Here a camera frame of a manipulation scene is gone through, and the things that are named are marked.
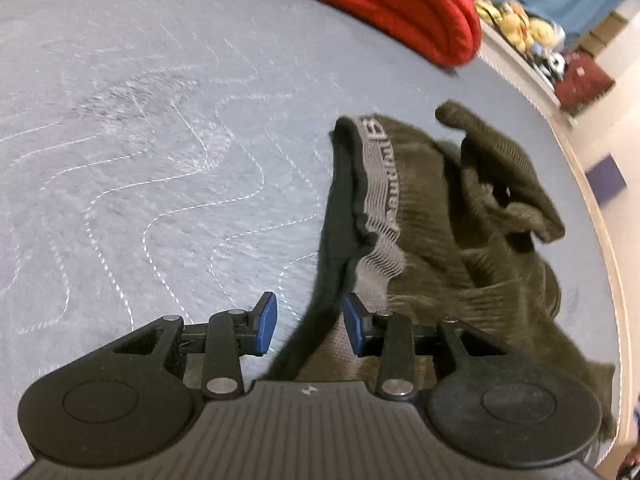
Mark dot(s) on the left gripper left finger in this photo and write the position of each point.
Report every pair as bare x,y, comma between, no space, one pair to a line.
230,335

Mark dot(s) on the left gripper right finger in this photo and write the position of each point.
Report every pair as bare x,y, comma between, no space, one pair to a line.
387,337

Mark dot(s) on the olive corduroy pants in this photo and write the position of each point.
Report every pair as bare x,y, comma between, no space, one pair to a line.
433,231

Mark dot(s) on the purple box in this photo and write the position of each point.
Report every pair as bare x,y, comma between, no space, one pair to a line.
606,180

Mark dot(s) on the panda plush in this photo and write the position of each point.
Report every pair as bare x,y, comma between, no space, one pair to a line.
552,66

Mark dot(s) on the dark red cushion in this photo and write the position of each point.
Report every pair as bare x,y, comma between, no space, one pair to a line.
583,83

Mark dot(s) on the yellow plush toy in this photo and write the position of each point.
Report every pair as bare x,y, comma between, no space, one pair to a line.
526,33

